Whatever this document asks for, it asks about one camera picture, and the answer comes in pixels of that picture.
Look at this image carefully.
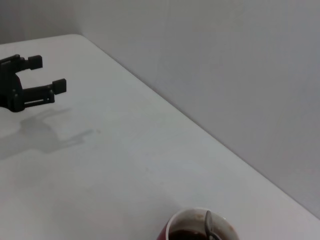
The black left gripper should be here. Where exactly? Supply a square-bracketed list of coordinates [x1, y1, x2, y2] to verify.
[0, 54, 67, 114]

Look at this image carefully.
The red ceramic coffee cup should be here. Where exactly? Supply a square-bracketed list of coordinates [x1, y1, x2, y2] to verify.
[155, 206, 241, 240]

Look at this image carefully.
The spoon with light blue handle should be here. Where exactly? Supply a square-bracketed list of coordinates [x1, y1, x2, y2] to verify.
[204, 210, 222, 240]

